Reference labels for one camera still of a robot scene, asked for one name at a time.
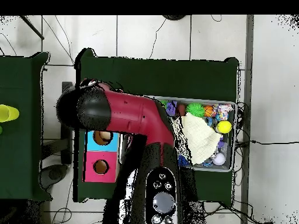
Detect white colourful print cloth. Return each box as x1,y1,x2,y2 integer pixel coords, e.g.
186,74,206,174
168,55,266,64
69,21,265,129
213,103,234,121

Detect wooden box with three holes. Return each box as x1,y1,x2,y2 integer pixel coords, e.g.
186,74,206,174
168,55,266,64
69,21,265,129
82,129,120,183

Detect purple plastic building block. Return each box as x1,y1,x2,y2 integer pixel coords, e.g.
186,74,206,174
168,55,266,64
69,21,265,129
166,100,178,117

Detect brown toy football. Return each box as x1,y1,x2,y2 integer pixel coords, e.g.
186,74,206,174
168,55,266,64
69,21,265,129
176,104,187,117

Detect dark green tablecloth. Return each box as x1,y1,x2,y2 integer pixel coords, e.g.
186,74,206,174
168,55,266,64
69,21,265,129
73,47,240,207
0,51,52,201

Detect large green spiky ball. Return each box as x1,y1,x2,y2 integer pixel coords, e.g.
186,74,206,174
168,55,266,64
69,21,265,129
185,102,206,118

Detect cream yellow muslin cloth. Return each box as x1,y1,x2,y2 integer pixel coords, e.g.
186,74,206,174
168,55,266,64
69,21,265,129
179,112,222,166

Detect yellow plastic ball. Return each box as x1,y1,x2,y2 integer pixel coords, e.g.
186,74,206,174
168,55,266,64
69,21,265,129
215,120,232,134

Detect black round stand base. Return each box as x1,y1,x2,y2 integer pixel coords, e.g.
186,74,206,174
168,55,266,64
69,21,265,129
162,15,187,21

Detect yellow-green plastic cup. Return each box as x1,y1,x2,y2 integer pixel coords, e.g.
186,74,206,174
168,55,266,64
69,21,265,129
0,104,20,123

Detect black metal rod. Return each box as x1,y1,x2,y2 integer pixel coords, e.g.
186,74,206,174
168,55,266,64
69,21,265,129
19,15,45,40

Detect silver wire mesh bin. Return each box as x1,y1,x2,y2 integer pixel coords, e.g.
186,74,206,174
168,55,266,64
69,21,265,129
118,95,238,173

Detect black power cable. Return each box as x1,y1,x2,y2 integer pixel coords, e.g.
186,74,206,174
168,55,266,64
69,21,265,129
235,139,299,148

